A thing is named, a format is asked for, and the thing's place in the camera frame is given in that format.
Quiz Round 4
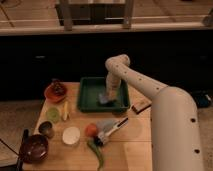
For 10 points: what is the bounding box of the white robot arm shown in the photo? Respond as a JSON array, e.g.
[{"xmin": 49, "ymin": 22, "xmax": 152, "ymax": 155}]
[{"xmin": 105, "ymin": 54, "xmax": 204, "ymax": 171}]

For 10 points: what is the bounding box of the green plastic tray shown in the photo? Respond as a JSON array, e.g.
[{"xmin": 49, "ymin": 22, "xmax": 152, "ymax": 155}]
[{"xmin": 77, "ymin": 77, "xmax": 130, "ymax": 113}]

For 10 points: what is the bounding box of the brown wooden block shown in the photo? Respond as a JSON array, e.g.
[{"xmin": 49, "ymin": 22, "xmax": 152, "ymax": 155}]
[{"xmin": 131, "ymin": 99, "xmax": 151, "ymax": 114}]

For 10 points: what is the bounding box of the grey kitchen knife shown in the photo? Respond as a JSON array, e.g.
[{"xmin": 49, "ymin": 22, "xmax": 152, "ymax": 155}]
[{"xmin": 93, "ymin": 117, "xmax": 129, "ymax": 146}]

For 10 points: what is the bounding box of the orange tomato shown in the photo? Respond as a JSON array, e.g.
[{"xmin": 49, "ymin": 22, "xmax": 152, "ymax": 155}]
[{"xmin": 85, "ymin": 123, "xmax": 98, "ymax": 137}]

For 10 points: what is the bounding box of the dark grape bunch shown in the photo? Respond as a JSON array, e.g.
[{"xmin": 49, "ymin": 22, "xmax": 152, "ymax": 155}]
[{"xmin": 52, "ymin": 79, "xmax": 65, "ymax": 96}]

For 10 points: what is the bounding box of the orange plate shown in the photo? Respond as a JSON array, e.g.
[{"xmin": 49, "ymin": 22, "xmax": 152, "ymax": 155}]
[{"xmin": 44, "ymin": 84, "xmax": 67, "ymax": 103}]

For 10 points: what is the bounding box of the white round lid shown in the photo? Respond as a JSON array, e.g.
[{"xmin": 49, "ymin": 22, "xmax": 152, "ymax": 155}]
[{"xmin": 62, "ymin": 127, "xmax": 80, "ymax": 145}]

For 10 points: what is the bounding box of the green chili pepper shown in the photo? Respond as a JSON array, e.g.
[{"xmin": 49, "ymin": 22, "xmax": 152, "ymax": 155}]
[{"xmin": 87, "ymin": 140, "xmax": 104, "ymax": 171}]

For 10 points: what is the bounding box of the dark red bowl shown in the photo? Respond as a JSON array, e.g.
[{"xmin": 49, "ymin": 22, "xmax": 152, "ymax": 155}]
[{"xmin": 22, "ymin": 134, "xmax": 49, "ymax": 163}]

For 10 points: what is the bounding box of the black device on floor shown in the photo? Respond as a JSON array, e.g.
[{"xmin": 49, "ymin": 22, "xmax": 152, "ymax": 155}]
[{"xmin": 195, "ymin": 93, "xmax": 212, "ymax": 108}]

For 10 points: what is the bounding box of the black spoon handle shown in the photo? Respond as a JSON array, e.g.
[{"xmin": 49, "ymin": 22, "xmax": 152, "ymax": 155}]
[{"xmin": 15, "ymin": 129, "xmax": 29, "ymax": 171}]

